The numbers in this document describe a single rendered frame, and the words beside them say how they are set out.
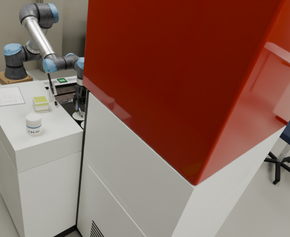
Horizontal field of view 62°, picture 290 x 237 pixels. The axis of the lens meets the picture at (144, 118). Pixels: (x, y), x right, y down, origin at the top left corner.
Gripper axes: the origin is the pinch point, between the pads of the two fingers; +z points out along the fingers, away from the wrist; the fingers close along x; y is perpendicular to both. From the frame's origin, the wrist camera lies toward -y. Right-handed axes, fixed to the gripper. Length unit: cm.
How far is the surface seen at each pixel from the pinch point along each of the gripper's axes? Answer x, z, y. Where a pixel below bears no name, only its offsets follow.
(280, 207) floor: 196, 92, 62
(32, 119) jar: -29.4, -14.4, 27.4
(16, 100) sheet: -36.0, -5.1, -6.0
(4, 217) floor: -51, 92, 2
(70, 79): 0.0, -3.8, -34.7
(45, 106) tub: -21.6, -8.8, 7.7
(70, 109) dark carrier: -5.6, 1.8, -3.9
